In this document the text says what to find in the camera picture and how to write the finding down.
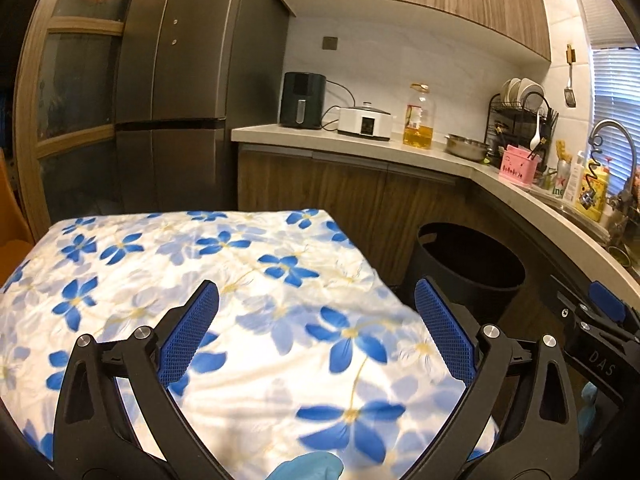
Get chrome kitchen faucet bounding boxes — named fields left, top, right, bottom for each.
left=588, top=118, right=639, bottom=210

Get black trash bin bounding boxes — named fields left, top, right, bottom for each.
left=398, top=222, right=526, bottom=324

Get yellow detergent bottle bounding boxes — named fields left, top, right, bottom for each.
left=575, top=158, right=610, bottom=222

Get green white can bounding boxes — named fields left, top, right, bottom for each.
left=552, top=157, right=572, bottom=198

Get pink utensil holder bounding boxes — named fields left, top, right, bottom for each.
left=499, top=145, right=540, bottom=186

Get window blinds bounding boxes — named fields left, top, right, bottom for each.
left=578, top=0, right=640, bottom=194

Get black dish rack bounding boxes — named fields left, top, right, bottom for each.
left=484, top=77, right=559, bottom=166

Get hanging spatula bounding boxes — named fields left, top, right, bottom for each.
left=564, top=44, right=577, bottom=108

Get stainless steel bowl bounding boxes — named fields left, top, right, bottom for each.
left=446, top=134, right=489, bottom=162

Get orange chair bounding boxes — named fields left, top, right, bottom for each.
left=0, top=153, right=34, bottom=285

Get blue floral tablecloth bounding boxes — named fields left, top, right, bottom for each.
left=1, top=209, right=464, bottom=479

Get wooden lower cabinet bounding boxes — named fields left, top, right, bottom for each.
left=238, top=143, right=639, bottom=337

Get cooking oil bottle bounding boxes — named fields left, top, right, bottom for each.
left=402, top=82, right=435, bottom=148

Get white rice cooker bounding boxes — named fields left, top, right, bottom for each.
left=337, top=102, right=393, bottom=141

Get wooden glass door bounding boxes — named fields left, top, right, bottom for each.
left=13, top=0, right=131, bottom=238

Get black air fryer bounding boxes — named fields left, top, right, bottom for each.
left=279, top=72, right=326, bottom=129

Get dark grey refrigerator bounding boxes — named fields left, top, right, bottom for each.
left=115, top=0, right=288, bottom=212

